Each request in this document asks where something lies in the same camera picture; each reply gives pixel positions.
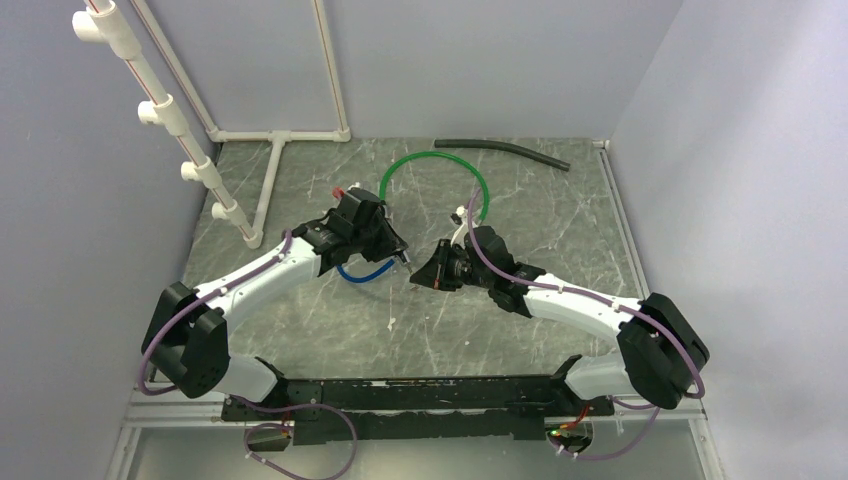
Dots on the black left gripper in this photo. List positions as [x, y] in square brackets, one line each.
[390, 242]

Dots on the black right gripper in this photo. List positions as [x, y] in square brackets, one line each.
[434, 274]

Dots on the blue cable lock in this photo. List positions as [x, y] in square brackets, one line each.
[366, 278]

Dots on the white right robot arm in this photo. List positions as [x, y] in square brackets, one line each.
[658, 354]

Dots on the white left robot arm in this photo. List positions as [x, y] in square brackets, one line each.
[186, 346]

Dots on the black foam tube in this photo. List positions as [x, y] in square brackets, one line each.
[493, 145]

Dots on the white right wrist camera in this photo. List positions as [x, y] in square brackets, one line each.
[464, 223]

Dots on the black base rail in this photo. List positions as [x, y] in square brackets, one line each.
[520, 407]

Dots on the aluminium extrusion frame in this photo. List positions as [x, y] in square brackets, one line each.
[659, 357]

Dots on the white PVC pipe frame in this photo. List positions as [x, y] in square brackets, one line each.
[103, 22]

